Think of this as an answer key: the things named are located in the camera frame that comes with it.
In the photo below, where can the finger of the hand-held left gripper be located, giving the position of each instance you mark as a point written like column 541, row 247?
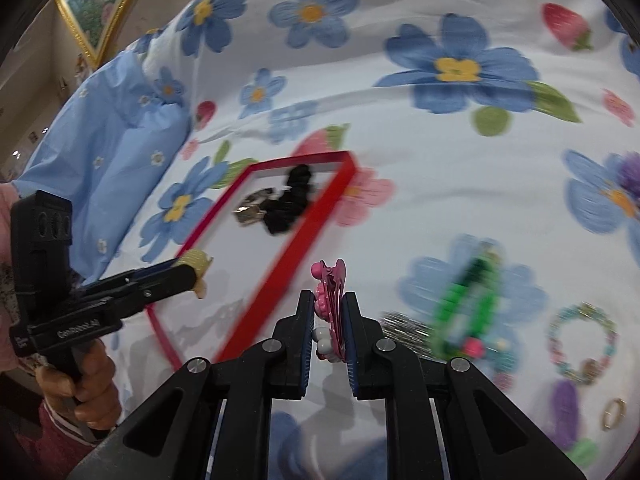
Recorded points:
column 170, row 282
column 150, row 274

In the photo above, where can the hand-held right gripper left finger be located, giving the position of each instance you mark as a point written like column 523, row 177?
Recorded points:
column 306, row 350

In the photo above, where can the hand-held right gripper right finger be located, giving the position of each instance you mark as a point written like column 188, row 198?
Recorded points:
column 352, row 355

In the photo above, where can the yellow hair claw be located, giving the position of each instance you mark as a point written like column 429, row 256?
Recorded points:
column 197, row 262

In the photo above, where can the pink hair clip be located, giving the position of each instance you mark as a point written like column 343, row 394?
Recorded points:
column 330, row 285

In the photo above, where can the red shallow box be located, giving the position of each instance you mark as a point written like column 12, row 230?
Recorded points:
column 300, row 230

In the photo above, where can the person's left forearm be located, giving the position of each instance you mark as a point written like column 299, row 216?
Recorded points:
column 65, row 425

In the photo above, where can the person's left hand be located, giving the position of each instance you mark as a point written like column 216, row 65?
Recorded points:
column 95, row 385

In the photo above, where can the small-flowered patterned cloth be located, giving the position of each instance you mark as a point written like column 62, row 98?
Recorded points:
column 6, row 285

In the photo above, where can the gold wristwatch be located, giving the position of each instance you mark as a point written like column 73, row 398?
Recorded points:
column 250, row 210

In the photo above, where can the light blue flowered pillow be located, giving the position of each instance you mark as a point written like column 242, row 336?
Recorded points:
column 110, row 160

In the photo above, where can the black scrunchie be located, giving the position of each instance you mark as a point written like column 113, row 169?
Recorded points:
column 287, row 205

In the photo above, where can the white floral bedsheet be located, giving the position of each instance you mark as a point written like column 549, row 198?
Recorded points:
column 425, row 170

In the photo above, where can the gold framed painting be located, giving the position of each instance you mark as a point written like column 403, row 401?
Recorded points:
column 95, row 5

